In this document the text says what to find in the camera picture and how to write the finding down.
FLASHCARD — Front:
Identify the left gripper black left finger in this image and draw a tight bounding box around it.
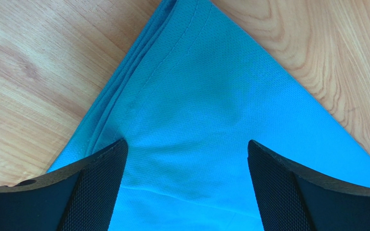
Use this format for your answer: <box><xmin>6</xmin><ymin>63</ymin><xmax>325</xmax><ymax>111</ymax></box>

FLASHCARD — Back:
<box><xmin>0</xmin><ymin>139</ymin><xmax>128</xmax><ymax>231</ymax></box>

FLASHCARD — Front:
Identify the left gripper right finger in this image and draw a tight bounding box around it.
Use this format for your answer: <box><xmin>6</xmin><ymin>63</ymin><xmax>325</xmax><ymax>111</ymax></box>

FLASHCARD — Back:
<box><xmin>248</xmin><ymin>140</ymin><xmax>370</xmax><ymax>231</ymax></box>

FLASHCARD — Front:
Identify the teal blue t-shirt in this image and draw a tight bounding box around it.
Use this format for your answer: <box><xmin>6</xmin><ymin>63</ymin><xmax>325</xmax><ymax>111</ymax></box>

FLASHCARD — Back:
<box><xmin>50</xmin><ymin>0</ymin><xmax>370</xmax><ymax>231</ymax></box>

